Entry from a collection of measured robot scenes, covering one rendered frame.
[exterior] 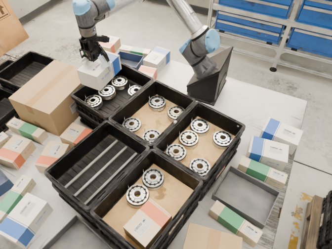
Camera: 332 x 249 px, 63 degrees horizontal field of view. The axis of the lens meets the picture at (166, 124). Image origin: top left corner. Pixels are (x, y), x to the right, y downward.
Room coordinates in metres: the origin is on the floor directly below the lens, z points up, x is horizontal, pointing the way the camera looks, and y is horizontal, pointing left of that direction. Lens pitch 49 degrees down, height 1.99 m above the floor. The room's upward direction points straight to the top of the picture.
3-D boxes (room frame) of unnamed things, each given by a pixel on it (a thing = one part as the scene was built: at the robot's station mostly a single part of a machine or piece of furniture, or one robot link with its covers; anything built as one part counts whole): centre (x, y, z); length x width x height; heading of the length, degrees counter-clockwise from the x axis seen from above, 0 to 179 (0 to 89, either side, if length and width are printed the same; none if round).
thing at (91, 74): (1.14, 0.34, 1.10); 0.20 x 0.12 x 0.09; 153
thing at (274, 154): (0.85, -0.55, 0.75); 0.20 x 0.12 x 0.09; 70
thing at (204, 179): (0.83, -0.17, 0.92); 0.40 x 0.30 x 0.02; 142
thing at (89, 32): (1.12, 0.35, 1.33); 0.08 x 0.08 x 0.05
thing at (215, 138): (0.87, -0.30, 0.86); 0.10 x 0.10 x 0.01
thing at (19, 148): (0.88, 0.83, 0.74); 0.16 x 0.12 x 0.07; 160
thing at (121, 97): (1.20, 0.30, 0.87); 0.40 x 0.30 x 0.11; 142
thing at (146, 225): (0.42, 0.07, 0.87); 0.16 x 0.12 x 0.07; 140
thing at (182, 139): (0.87, -0.12, 0.86); 0.10 x 0.10 x 0.01
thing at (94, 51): (1.12, 0.35, 1.25); 0.09 x 0.08 x 0.12; 153
